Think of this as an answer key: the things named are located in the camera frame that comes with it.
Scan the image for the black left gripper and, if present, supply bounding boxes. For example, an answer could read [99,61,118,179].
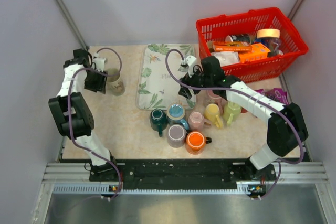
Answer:
[85,68,108,94]

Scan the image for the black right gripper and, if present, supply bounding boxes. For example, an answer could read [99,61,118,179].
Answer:
[179,65,213,100]

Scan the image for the cream floral mug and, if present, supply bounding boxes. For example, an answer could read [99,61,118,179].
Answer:
[106,68,125,96]

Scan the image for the light blue butterfly mug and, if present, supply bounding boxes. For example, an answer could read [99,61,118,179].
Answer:
[166,104,190,130]

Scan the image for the dark green mug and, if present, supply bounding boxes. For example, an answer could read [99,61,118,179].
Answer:
[150,109,168,137]

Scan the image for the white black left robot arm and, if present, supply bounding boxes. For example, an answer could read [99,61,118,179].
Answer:
[48,49,119,180]

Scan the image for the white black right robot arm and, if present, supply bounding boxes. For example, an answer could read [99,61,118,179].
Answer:
[179,56,309,180]

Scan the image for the pink ghost pattern mug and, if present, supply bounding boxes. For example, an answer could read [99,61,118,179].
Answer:
[203,90,223,108]

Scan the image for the yellow mug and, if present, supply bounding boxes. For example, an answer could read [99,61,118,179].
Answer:
[204,103,223,129]

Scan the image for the lime green faceted mug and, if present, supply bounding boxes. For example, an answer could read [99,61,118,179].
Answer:
[223,101,241,126]

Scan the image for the pale pink faceted mug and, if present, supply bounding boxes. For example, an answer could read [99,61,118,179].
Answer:
[187,111,212,131]

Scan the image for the lilac purple mug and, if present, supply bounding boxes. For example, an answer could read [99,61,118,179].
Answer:
[167,124,186,148]

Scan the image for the orange mug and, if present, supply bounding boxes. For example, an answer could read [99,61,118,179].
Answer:
[185,131,212,155]

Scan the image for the white plastic bag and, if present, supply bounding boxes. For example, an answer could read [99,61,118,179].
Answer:
[211,51,240,67]

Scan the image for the floral white serving tray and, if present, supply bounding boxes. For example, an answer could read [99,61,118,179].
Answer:
[136,44,196,110]

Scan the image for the orange rectangular box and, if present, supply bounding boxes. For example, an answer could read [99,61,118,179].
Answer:
[213,41,252,52]

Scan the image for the red plastic basket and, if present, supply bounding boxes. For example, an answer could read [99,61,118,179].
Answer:
[196,7,308,83]

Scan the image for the black printed can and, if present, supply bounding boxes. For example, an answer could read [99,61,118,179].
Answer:
[225,34,251,44]

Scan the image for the orange snack box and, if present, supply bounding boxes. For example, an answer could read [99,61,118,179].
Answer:
[239,43,270,63]

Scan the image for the purple snack packet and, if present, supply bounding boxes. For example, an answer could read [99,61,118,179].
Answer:
[256,88,289,105]

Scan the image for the clear plastic bottle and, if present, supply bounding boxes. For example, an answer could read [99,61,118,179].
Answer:
[264,38,284,58]

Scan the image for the masking tape roll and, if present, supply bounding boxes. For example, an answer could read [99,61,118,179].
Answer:
[256,28,280,39]

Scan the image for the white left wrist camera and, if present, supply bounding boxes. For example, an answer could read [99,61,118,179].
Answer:
[93,52,108,72]

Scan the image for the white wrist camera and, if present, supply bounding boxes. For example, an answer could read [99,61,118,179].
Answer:
[93,52,108,72]
[178,56,197,76]

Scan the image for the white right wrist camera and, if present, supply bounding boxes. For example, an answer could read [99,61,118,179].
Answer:
[178,56,197,76]

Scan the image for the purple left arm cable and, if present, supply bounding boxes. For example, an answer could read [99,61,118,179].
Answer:
[67,47,123,201]

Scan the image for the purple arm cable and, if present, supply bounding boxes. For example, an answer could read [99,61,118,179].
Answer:
[165,49,305,200]
[67,47,123,201]

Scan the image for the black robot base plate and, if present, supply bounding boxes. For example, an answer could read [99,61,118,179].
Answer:
[89,158,276,190]

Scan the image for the aluminium rail frame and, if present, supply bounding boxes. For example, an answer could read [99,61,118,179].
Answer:
[32,159,335,223]

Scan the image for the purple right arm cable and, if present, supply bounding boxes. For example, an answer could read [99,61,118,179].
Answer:
[165,49,305,200]

